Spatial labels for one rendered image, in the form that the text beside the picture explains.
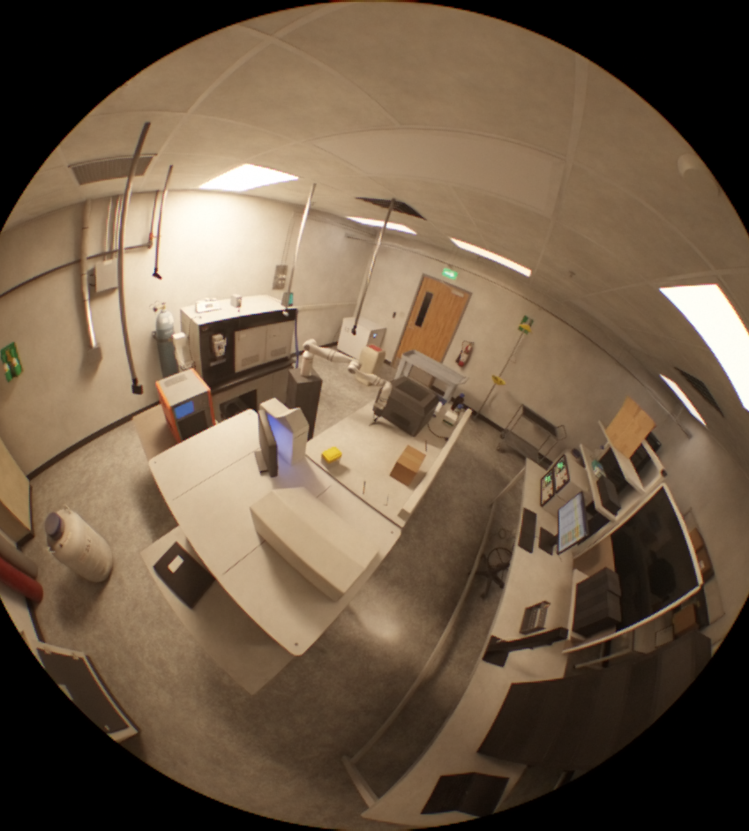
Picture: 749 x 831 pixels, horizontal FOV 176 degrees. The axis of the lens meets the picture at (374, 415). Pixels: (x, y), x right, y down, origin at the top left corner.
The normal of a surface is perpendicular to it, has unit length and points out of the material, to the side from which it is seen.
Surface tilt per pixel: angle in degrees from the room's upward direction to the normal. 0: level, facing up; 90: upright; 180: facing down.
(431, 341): 90
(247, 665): 0
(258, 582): 0
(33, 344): 90
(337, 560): 0
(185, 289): 90
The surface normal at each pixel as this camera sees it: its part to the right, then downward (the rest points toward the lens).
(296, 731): 0.27, -0.76
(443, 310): -0.54, 0.38
